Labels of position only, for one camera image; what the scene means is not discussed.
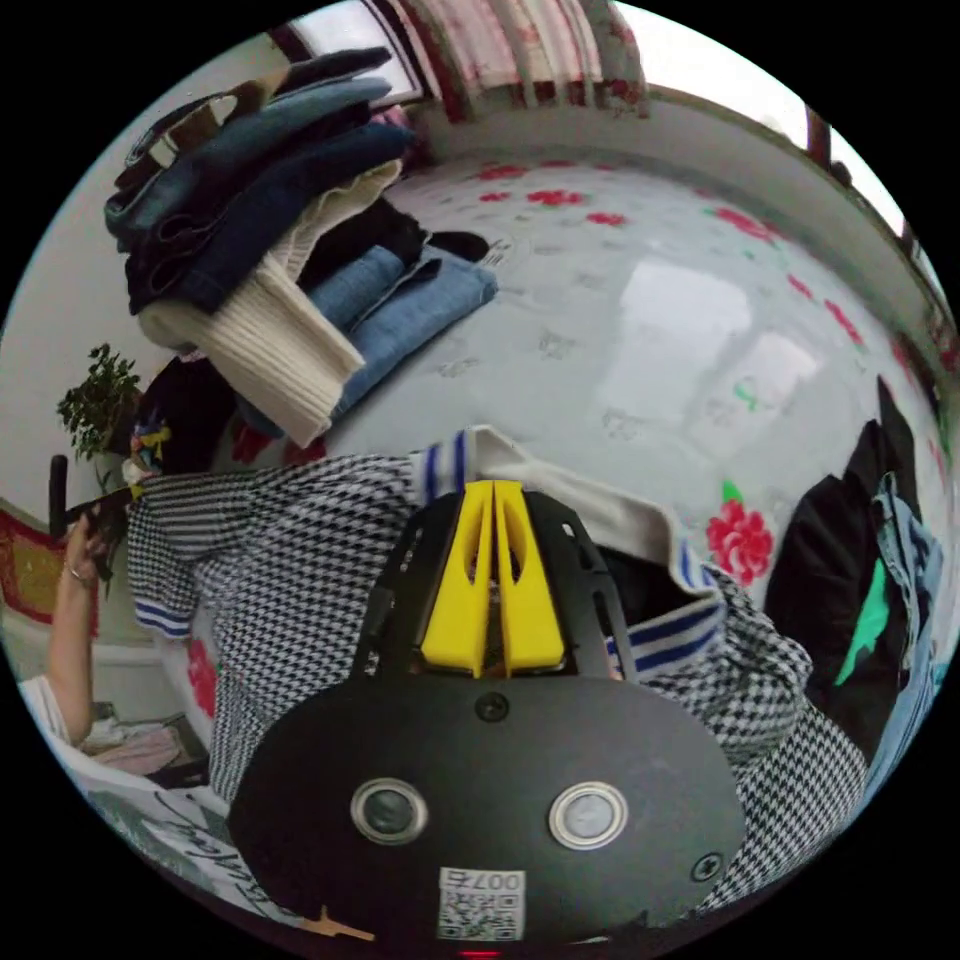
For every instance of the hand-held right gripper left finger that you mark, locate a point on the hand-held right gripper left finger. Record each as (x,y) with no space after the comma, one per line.
(454,600)

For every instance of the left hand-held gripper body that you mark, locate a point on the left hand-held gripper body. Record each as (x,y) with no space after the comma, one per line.
(101,514)

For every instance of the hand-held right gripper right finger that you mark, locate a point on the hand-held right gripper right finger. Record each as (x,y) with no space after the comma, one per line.
(531,607)

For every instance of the black and white checkered jacket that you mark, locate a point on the black and white checkered jacket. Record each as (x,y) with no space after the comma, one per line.
(300,570)

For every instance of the person's left forearm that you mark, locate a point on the person's left forearm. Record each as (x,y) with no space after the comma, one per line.
(67,652)

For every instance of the person's left hand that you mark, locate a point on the person's left hand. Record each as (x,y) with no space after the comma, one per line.
(84,559)

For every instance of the green potted plant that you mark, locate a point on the green potted plant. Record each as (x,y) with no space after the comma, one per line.
(101,401)

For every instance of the pile of clothes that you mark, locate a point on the pile of clothes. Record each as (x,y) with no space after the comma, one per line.
(832,570)
(247,225)

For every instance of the red and white floral curtain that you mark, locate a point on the red and white floral curtain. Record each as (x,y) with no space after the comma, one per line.
(517,52)

